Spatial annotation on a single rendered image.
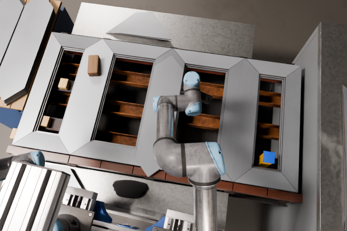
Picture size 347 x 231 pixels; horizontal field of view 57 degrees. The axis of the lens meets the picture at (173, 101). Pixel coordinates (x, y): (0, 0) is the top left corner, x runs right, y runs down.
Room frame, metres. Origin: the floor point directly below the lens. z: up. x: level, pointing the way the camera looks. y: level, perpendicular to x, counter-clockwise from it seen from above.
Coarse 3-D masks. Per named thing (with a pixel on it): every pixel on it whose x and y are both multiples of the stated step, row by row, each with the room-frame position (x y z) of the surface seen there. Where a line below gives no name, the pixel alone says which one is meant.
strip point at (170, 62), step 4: (172, 56) 0.95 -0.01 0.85; (164, 60) 0.93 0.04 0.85; (168, 60) 0.92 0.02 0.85; (172, 60) 0.92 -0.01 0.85; (176, 60) 0.92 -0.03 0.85; (156, 64) 0.90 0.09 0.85; (160, 64) 0.90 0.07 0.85; (164, 64) 0.90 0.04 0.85; (168, 64) 0.90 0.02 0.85; (172, 64) 0.89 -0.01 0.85; (176, 64) 0.89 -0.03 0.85; (172, 68) 0.87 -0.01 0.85; (176, 68) 0.87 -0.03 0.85; (180, 68) 0.87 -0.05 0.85
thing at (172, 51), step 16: (64, 48) 1.06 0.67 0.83; (80, 48) 1.04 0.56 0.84; (80, 64) 0.93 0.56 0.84; (112, 64) 0.92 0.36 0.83; (192, 64) 0.89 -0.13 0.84; (48, 96) 0.74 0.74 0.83; (224, 96) 0.67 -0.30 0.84; (144, 112) 0.60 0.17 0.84; (256, 112) 0.57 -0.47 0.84; (96, 128) 0.53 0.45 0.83; (176, 128) 0.50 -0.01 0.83; (256, 128) 0.47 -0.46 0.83; (112, 144) 0.42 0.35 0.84; (240, 176) 0.21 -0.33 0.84
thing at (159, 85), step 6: (156, 78) 0.81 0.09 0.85; (150, 84) 0.77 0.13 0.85; (156, 84) 0.77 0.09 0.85; (162, 84) 0.77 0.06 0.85; (168, 84) 0.77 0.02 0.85; (174, 84) 0.76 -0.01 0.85; (180, 84) 0.76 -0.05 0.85; (156, 90) 0.73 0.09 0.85; (162, 90) 0.73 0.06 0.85; (168, 90) 0.73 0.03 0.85; (174, 90) 0.73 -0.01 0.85
